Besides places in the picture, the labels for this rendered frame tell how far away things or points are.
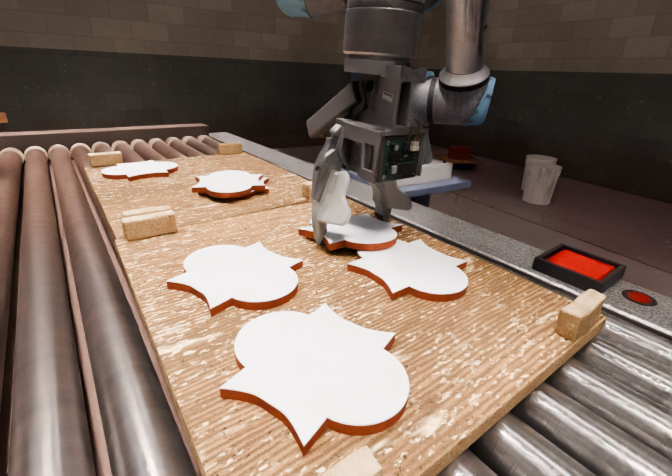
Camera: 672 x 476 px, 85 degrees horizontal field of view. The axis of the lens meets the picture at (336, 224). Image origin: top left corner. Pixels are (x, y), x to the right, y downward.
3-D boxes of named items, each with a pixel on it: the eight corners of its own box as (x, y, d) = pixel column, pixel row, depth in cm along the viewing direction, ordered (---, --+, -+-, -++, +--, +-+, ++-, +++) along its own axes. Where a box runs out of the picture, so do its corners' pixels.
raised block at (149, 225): (175, 227, 49) (172, 208, 48) (179, 232, 47) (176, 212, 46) (123, 237, 45) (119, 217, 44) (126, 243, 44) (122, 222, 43)
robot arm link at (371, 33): (331, 9, 37) (390, 19, 41) (328, 59, 39) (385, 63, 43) (381, 5, 31) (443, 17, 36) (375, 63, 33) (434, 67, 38)
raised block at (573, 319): (580, 310, 35) (589, 285, 34) (602, 320, 33) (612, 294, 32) (550, 333, 31) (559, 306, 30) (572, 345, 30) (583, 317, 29)
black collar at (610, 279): (558, 253, 51) (561, 242, 50) (622, 277, 45) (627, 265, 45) (531, 268, 46) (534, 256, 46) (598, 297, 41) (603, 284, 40)
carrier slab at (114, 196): (244, 157, 96) (244, 151, 95) (340, 202, 66) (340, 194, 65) (85, 174, 76) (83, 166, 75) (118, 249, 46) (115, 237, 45)
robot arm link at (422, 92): (392, 122, 109) (395, 72, 104) (438, 124, 104) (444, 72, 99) (379, 125, 99) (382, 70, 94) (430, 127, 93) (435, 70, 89)
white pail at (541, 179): (513, 199, 378) (522, 163, 364) (529, 194, 394) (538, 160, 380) (542, 207, 355) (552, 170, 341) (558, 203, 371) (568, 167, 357)
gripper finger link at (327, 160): (308, 198, 41) (340, 124, 39) (301, 194, 42) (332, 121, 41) (338, 209, 44) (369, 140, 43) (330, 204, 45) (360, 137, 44)
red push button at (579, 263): (561, 257, 50) (564, 248, 49) (612, 276, 45) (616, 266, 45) (540, 269, 46) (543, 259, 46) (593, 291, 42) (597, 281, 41)
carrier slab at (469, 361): (341, 204, 65) (342, 195, 64) (602, 330, 35) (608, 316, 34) (116, 251, 45) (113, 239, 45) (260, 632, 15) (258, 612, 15)
